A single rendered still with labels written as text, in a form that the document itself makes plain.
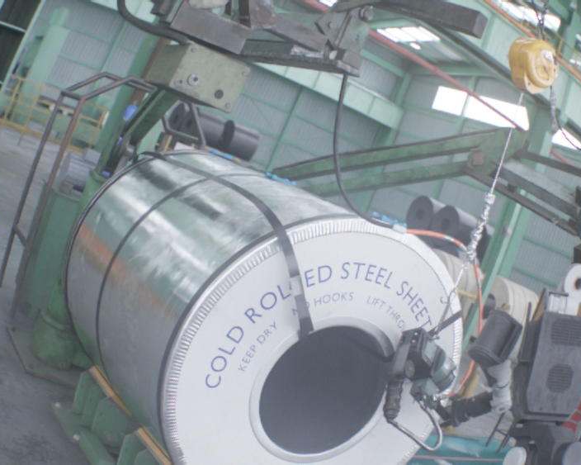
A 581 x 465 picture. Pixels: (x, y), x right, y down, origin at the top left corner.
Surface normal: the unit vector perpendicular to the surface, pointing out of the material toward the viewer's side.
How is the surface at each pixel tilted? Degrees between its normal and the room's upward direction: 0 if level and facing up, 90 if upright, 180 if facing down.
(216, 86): 90
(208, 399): 90
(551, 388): 86
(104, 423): 90
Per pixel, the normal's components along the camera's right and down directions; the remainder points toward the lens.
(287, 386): -0.44, -0.75
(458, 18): -0.62, -0.22
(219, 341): 0.51, 0.25
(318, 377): -0.70, -0.43
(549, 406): -0.13, -0.09
